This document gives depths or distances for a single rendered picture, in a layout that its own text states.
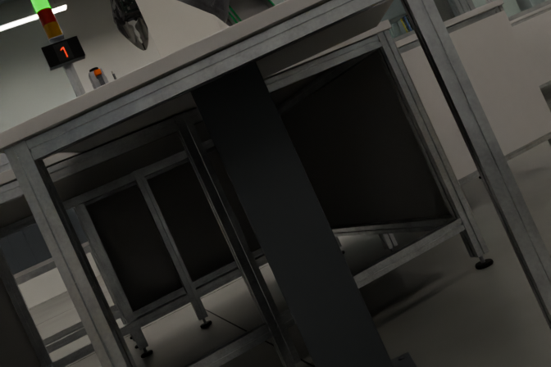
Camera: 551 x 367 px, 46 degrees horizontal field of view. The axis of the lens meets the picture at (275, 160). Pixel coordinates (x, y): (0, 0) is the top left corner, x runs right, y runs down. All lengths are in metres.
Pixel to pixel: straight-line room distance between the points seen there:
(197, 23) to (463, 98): 0.57
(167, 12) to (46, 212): 0.49
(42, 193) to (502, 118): 2.37
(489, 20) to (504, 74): 0.27
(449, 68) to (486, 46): 2.00
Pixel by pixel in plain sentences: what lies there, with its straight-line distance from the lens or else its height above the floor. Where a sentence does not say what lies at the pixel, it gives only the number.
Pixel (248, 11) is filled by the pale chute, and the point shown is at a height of 1.11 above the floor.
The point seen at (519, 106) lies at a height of 0.35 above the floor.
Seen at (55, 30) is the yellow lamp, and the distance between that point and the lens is 2.26.
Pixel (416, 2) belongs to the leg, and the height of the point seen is 0.76.
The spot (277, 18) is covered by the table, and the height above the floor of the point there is 0.83.
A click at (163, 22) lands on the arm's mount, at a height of 0.96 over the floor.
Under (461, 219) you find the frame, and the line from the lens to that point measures 2.16.
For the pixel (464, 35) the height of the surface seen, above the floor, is 0.76.
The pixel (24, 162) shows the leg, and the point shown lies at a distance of 1.33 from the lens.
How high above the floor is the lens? 0.59
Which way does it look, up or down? level
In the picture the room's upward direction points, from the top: 24 degrees counter-clockwise
